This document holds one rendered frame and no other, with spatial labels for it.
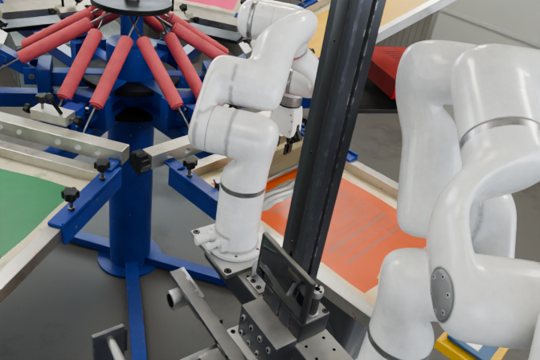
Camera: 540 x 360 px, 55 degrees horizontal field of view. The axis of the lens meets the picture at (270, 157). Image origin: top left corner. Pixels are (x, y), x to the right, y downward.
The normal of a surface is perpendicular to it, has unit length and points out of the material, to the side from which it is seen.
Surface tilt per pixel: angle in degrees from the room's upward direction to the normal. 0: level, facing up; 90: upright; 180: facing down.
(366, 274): 0
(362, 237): 0
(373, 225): 0
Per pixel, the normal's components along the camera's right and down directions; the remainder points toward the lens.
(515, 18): -0.82, 0.19
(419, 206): -0.53, -0.09
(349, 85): 0.56, 0.48
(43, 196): 0.14, -0.85
